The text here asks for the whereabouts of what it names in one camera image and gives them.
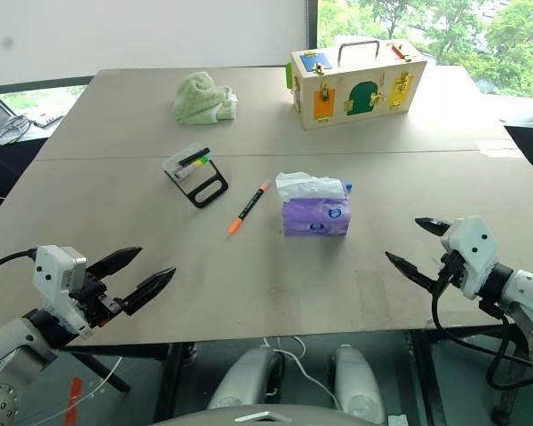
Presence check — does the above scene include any black window frame post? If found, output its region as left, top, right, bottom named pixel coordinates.
left=302, top=0, right=321, bottom=68

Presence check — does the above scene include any clear tape strip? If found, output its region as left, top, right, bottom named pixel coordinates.
left=473, top=138, right=521, bottom=160

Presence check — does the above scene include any black metal stand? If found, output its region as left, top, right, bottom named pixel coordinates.
left=164, top=156, right=230, bottom=210

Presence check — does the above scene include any red tape strip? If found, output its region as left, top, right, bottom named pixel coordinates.
left=64, top=376, right=84, bottom=423

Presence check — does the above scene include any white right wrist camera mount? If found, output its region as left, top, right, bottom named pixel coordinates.
left=440, top=216, right=501, bottom=300

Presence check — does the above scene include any silver robot torso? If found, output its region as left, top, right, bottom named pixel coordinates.
left=149, top=400, right=354, bottom=426

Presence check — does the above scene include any black table frame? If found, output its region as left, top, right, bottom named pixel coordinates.
left=60, top=342, right=196, bottom=394

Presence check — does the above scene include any black orange-capped marker pen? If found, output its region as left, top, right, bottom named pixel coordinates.
left=226, top=177, right=272, bottom=235

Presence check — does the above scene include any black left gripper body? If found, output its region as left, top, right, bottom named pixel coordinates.
left=68, top=264, right=132, bottom=330

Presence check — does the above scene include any silver robot leg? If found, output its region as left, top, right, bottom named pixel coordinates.
left=205, top=346, right=286, bottom=412
left=331, top=344, right=388, bottom=425

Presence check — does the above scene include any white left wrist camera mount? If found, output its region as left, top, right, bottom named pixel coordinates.
left=31, top=244, right=94, bottom=342

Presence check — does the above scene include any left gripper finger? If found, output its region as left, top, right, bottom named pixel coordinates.
left=86, top=246, right=144, bottom=282
left=118, top=265, right=178, bottom=317

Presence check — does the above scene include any white cable bundle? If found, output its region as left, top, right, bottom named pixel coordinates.
left=0, top=114, right=31, bottom=146

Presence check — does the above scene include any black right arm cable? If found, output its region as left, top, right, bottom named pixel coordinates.
left=431, top=255, right=533, bottom=391

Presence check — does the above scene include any thin white wire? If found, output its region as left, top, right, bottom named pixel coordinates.
left=44, top=354, right=126, bottom=425

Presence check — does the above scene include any purple tissue pack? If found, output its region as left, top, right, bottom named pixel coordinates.
left=274, top=170, right=356, bottom=238

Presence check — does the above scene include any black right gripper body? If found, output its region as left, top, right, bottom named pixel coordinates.
left=434, top=249, right=468, bottom=292

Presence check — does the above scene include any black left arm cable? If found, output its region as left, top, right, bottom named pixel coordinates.
left=0, top=248, right=39, bottom=279

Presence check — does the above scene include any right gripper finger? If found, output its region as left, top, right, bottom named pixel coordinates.
left=414, top=217, right=452, bottom=239
left=384, top=250, right=442, bottom=295

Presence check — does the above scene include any wooden lock box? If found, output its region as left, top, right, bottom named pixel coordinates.
left=284, top=40, right=429, bottom=131

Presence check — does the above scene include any green towel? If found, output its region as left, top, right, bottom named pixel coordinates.
left=172, top=71, right=240, bottom=126

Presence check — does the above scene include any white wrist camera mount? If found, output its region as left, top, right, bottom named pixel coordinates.
left=440, top=216, right=501, bottom=300
left=31, top=244, right=94, bottom=342

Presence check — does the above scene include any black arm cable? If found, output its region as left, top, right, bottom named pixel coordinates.
left=431, top=255, right=533, bottom=391
left=0, top=248, right=39, bottom=279

